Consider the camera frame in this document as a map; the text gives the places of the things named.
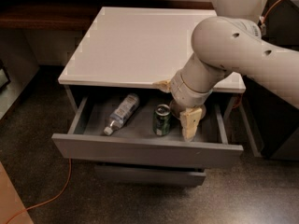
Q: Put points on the green soda can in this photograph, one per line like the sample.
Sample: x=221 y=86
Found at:
x=161 y=120

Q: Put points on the blue plastic bottle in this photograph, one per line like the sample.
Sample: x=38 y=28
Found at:
x=122 y=113

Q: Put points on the dark wooden shelf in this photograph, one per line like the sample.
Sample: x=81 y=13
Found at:
x=72 y=15

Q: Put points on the white cabinet top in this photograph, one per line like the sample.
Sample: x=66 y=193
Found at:
x=133 y=47

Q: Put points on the grey drawer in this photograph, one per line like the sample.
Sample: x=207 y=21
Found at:
x=152 y=176
x=137 y=144

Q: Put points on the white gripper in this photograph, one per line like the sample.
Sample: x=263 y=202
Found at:
x=184 y=92

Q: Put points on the beige bowl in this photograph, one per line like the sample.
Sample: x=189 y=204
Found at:
x=176 y=109

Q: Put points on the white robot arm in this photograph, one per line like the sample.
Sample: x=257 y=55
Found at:
x=221 y=46

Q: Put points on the grey top drawer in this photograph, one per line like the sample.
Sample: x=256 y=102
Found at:
x=137 y=144

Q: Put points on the dark cabinet at right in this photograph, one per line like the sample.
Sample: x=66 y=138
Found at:
x=272 y=124

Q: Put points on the grey bottom drawer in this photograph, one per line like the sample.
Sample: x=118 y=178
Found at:
x=152 y=176

